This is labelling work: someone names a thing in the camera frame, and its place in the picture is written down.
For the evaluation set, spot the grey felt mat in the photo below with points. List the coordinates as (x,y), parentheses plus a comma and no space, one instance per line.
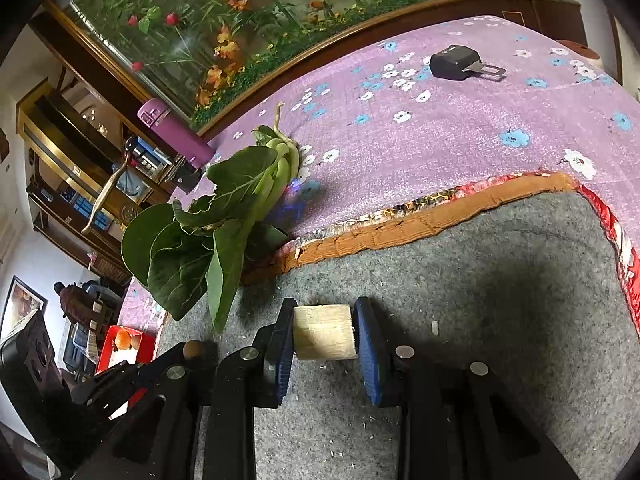
(529,288)

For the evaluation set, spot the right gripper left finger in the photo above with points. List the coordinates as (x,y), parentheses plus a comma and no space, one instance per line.
(275,344)

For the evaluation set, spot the green leafy bok choy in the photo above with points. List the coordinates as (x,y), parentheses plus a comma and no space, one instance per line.
(180,255)

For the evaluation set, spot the black bottle base holder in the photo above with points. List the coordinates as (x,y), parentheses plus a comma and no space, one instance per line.
(184,176)

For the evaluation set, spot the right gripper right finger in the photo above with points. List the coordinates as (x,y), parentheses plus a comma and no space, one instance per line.
(385,374)

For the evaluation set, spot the beige sugarcane chunk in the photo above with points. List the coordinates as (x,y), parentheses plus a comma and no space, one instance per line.
(324,333)

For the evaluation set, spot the orange mandarin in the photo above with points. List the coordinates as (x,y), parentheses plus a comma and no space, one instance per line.
(122,340)

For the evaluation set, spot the red rimmed white tray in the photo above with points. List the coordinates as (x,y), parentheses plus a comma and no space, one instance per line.
(142,351)

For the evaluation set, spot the framed landscape painting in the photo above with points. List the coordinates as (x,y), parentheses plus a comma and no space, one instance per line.
(21,301)

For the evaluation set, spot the purple floral tablecloth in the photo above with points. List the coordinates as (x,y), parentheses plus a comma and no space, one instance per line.
(390,154)

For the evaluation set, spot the floral mural glass panel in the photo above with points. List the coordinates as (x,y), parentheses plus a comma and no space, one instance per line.
(199,55)

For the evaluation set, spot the black seatbelt buckle clip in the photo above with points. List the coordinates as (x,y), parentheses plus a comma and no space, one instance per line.
(458,63)

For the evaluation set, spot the seated person in background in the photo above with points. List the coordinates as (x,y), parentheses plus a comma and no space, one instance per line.
(77,305)

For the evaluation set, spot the purple thermos bottle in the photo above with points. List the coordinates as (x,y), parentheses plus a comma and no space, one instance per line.
(162,120)

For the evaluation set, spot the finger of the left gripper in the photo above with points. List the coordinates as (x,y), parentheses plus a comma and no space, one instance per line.
(177,371)
(120,383)

